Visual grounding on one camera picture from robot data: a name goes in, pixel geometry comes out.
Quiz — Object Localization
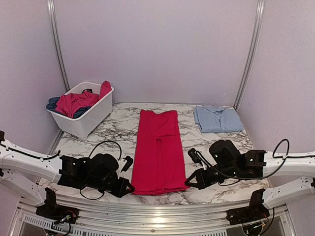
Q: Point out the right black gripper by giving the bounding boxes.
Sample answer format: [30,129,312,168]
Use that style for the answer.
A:
[185,163,238,190]

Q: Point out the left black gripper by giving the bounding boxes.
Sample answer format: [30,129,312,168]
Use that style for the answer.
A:
[86,176,134,199]

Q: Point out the red t-shirt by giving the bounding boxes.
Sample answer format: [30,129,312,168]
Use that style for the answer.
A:
[131,110,188,195]

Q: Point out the light blue button shirt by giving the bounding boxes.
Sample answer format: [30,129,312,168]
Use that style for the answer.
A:
[194,105,244,133]

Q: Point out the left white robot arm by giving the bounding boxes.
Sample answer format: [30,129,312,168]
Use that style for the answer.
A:
[0,131,135,219]

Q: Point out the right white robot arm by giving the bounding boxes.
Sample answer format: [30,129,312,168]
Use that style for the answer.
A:
[185,140,315,220]

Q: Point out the white plastic laundry bin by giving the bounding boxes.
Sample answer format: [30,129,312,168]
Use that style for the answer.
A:
[47,82,114,138]

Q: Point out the red garment in bin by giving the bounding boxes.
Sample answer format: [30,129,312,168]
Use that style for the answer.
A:
[57,81,111,115]

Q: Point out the dark blue garment in bin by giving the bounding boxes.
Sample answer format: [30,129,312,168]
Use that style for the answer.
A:
[46,97,91,118]

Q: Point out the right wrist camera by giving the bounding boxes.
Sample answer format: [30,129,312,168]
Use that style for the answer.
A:
[188,148,209,170]

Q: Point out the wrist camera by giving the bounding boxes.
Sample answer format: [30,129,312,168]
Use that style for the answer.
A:
[188,148,209,170]
[121,155,133,172]

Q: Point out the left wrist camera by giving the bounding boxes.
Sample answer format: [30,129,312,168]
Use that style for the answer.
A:
[121,155,133,172]

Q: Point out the front aluminium rail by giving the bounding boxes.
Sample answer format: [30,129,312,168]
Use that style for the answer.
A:
[7,195,297,236]

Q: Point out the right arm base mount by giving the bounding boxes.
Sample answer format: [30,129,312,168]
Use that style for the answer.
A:
[226,206,270,225]

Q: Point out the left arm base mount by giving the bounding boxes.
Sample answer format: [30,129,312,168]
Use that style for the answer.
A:
[36,205,79,224]

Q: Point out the right aluminium frame post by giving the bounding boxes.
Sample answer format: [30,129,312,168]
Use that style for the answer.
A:
[233,0,265,111]

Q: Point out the aluminium frame post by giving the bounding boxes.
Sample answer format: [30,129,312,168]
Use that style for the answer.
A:
[233,0,265,111]
[47,0,70,91]

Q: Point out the left aluminium frame post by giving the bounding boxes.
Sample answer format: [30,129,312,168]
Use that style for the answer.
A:
[47,0,70,91]

